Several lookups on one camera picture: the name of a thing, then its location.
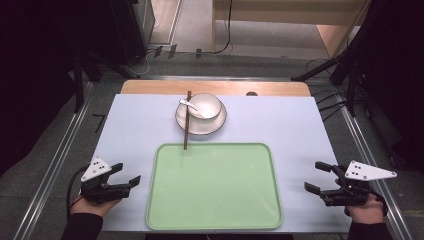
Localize white floor cable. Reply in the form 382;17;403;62
125;49;158;77

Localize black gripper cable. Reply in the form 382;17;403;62
65;164;91;219
368;186;390;218

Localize green plastic tray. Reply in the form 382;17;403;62
145;142;284;232

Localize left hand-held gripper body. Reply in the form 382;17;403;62
79;157;131;205

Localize black floor cable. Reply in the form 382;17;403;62
212;0;234;55

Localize black stand legs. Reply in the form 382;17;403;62
290;33;371;118
68;46;141;114

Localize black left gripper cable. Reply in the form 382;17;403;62
65;164;91;219

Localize bundle of black cables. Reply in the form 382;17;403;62
305;58;349;123

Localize pale blue table mat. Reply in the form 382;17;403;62
92;93;353;234

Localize black cabinet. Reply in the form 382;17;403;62
108;0;156;67

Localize white ceramic plate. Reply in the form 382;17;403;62
175;95;228;136

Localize person's left hand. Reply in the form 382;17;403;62
69;195;122;218

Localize light wooden furniture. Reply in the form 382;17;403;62
211;0;372;58

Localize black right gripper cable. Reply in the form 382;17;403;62
368;186;390;218

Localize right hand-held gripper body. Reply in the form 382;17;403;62
319;160;398;206

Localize aluminium frame rail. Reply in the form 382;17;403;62
333;94;412;240
12;81;95;240

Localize white ceramic spoon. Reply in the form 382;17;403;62
179;98;208;119

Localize person's right hand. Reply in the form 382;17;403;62
334;178;388;225

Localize brown wooden chopstick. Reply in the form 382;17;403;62
184;90;193;151
183;90;191;151

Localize wooden table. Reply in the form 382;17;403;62
120;79;312;98

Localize white ceramic bowl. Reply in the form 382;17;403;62
187;92;223;121

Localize dark curtain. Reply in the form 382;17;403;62
0;0;116;178

